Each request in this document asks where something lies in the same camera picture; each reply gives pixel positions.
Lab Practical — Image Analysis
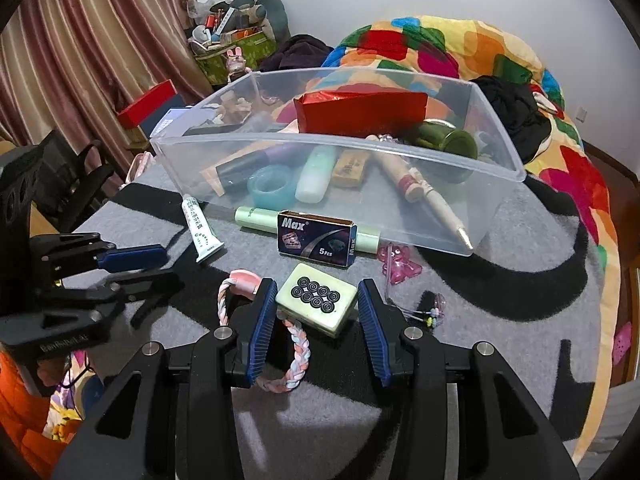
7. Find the white and red cloth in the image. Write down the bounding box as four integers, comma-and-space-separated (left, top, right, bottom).
530, 82, 562, 112

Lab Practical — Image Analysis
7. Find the pastel braided bracelet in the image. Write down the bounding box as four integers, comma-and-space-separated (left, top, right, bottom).
216, 269, 315, 393

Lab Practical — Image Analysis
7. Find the orange cloth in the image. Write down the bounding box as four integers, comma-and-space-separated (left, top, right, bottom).
0, 350, 86, 480

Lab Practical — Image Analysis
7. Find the light green pen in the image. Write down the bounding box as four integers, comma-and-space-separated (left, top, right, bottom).
235, 206, 383, 256

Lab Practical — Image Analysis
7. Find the beaded string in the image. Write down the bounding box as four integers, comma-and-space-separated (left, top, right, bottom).
387, 292, 451, 328

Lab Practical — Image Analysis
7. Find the white pen with gold tip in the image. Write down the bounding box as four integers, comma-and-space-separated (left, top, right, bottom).
422, 190, 475, 252

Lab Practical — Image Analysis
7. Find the blue and white book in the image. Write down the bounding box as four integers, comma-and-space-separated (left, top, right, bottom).
149, 107, 193, 139

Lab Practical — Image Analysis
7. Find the green storage box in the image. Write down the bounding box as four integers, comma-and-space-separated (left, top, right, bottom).
192, 30, 278, 86

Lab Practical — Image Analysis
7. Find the cream tube with red band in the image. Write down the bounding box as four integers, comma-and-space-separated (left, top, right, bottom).
367, 135, 433, 203

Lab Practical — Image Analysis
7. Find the rabbit topped bottle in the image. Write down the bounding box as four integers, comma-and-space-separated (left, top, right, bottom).
225, 47, 251, 82

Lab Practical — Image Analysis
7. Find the colourful patchwork blanket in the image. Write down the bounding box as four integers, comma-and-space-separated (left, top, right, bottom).
320, 15, 623, 471

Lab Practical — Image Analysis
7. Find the pink bag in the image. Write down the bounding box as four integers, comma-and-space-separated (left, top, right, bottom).
125, 152, 156, 183

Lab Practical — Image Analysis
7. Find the printed wooden tile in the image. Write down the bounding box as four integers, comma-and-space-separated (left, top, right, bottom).
332, 150, 373, 191

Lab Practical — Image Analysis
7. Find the small dark blue box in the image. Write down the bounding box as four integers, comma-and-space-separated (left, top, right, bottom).
276, 210, 358, 267

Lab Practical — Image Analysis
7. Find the clear plastic storage box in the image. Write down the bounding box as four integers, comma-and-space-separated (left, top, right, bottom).
150, 66, 527, 258

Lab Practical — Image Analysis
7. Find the dark purple clothing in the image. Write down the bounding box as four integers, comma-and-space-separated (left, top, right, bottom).
259, 34, 335, 73

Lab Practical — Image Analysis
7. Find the black chair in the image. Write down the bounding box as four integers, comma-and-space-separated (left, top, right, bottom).
30, 130, 118, 233

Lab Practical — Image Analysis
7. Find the red foil pouch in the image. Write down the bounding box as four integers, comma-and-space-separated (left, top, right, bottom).
293, 91, 430, 140

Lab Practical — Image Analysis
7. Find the white tape roll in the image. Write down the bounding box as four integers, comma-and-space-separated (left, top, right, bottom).
247, 165, 300, 208

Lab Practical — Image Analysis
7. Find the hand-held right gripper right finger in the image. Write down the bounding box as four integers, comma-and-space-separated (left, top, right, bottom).
356, 277, 581, 480

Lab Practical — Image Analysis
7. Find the mint green tube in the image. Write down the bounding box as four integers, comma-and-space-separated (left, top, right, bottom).
295, 145, 346, 204

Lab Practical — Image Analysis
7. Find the green mahjong tile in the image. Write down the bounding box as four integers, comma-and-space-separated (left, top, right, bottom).
275, 262, 360, 338

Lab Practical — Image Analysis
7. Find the white ointment tube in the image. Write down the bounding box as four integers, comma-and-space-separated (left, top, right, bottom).
181, 194, 225, 264

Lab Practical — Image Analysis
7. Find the striped brown curtain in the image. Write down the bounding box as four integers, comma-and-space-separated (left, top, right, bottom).
0, 0, 213, 161

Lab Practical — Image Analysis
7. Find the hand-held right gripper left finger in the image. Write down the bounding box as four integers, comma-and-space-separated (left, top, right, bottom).
50, 277, 279, 480

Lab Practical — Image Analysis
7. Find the green glass bottle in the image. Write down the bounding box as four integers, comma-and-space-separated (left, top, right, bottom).
407, 120, 480, 183

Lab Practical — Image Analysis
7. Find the dark purple tube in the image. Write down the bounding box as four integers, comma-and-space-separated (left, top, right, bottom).
216, 142, 296, 188

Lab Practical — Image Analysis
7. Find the pink shoe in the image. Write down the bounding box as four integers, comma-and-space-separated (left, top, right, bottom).
612, 321, 633, 366

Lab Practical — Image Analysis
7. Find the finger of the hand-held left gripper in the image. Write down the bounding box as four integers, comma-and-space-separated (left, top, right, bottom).
95, 269, 186, 325
97, 244, 168, 272

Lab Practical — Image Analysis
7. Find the red box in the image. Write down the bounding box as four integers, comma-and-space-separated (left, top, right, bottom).
117, 80, 178, 130

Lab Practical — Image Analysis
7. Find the grey plush pillow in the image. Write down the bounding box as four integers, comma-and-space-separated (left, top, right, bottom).
235, 0, 291, 46

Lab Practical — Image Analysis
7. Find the pink plastic bear charm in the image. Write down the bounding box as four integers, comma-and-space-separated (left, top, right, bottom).
377, 242, 423, 286

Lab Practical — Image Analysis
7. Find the black clothing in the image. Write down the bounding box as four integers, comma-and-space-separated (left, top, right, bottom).
470, 75, 551, 165

